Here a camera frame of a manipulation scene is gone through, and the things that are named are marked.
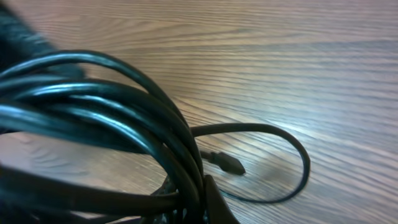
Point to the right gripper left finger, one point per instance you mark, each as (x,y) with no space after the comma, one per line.
(20,43)

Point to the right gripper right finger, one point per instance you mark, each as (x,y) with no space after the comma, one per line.
(217,209)

